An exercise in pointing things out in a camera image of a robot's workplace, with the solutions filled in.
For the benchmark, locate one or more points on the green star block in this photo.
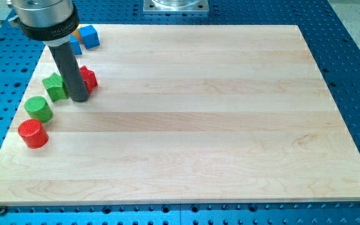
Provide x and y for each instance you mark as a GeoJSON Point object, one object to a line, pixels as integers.
{"type": "Point", "coordinates": [55, 87]}

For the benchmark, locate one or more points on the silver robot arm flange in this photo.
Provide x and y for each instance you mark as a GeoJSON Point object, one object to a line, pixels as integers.
{"type": "Point", "coordinates": [49, 21]}

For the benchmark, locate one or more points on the red star block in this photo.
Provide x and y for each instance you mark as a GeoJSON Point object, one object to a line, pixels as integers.
{"type": "Point", "coordinates": [89, 78]}

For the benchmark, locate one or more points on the light wooden board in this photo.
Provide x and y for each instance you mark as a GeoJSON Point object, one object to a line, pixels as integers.
{"type": "Point", "coordinates": [189, 114]}

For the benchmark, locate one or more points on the blue cube block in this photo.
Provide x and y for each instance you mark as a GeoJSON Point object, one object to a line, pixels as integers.
{"type": "Point", "coordinates": [89, 36]}

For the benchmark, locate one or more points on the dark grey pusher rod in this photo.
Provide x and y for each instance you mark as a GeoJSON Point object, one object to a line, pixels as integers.
{"type": "Point", "coordinates": [68, 67]}

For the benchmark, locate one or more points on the orange yellow block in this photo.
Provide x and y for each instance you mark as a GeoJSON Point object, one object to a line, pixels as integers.
{"type": "Point", "coordinates": [77, 35]}

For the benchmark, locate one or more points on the green cylinder block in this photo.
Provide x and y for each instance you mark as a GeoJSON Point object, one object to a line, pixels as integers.
{"type": "Point", "coordinates": [37, 107]}

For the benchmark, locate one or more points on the red cylinder block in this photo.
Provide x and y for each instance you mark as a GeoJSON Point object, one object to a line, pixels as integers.
{"type": "Point", "coordinates": [33, 133]}

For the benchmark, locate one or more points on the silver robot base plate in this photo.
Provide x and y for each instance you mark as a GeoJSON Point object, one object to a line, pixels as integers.
{"type": "Point", "coordinates": [175, 6]}

